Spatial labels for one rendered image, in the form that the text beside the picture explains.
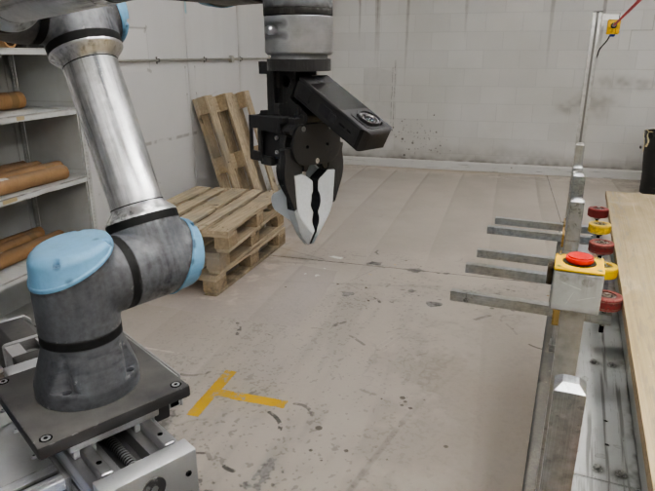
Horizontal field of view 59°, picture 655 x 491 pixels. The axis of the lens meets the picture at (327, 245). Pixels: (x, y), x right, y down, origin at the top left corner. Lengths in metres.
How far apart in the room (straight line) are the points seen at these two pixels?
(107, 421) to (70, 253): 0.24
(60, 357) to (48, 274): 0.12
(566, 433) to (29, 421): 0.70
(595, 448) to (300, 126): 1.19
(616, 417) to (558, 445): 0.98
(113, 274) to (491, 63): 7.45
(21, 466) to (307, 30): 0.74
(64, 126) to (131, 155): 2.53
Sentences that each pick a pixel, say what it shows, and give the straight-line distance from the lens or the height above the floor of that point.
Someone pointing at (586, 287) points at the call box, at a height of 1.19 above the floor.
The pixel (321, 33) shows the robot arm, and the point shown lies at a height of 1.54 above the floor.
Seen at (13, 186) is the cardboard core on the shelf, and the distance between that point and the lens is 3.09.
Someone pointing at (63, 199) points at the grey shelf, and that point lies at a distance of 3.59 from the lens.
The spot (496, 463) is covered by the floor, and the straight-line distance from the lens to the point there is 2.50.
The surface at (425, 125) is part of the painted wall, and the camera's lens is 8.20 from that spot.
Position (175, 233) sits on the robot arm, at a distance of 0.94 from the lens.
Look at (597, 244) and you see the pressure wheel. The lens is 2.17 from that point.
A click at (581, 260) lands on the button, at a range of 0.94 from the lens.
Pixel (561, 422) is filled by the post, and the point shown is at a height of 1.12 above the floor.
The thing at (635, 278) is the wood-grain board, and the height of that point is 0.90.
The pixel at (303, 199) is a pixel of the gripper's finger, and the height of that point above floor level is 1.36.
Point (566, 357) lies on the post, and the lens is 1.00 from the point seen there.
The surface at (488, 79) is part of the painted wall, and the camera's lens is 8.10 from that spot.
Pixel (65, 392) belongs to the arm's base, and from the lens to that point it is 0.93.
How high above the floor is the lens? 1.52
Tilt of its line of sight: 18 degrees down
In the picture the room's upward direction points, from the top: straight up
